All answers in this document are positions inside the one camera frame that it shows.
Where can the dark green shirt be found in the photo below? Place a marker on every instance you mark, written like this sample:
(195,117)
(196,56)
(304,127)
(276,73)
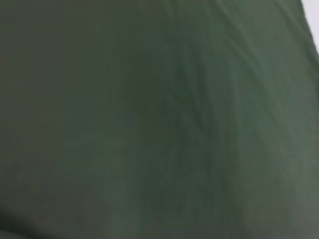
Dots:
(149,124)

